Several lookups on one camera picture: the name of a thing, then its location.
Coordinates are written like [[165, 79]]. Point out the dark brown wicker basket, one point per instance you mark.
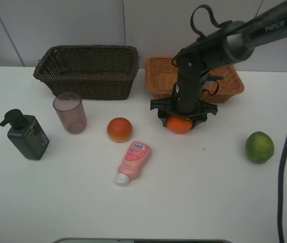
[[95, 72]]

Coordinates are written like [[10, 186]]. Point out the dark green pump bottle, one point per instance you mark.
[[26, 134]]

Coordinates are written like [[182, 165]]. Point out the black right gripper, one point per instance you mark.
[[185, 98]]

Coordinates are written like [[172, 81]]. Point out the green lime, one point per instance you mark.
[[259, 147]]

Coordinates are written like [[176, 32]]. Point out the pink lotion bottle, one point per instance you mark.
[[133, 162]]

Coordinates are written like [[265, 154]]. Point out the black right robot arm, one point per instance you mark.
[[232, 43]]

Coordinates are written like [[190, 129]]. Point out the translucent purple plastic cup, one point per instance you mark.
[[70, 110]]

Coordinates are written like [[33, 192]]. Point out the red orange round fruit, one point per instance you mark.
[[119, 130]]

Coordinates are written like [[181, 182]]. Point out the light brown wicker basket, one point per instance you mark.
[[161, 75]]

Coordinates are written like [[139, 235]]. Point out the orange mandarin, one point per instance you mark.
[[178, 124]]

